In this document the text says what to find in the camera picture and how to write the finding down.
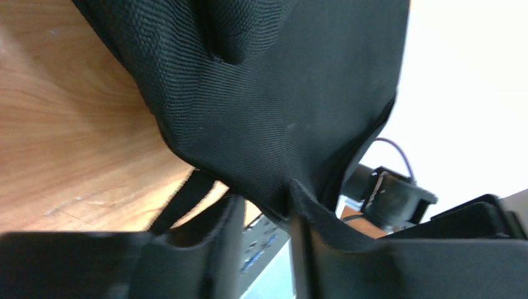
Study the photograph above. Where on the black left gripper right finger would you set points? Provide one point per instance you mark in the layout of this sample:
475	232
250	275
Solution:
408	268

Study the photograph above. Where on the black fabric student bag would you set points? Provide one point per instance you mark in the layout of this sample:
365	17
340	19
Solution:
273	98

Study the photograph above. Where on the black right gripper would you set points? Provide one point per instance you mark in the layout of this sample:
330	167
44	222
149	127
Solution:
392	206

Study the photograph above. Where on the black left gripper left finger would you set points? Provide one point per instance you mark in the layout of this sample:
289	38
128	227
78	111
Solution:
199	259

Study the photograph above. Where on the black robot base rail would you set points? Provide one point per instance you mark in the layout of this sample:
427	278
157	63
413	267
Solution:
261	242

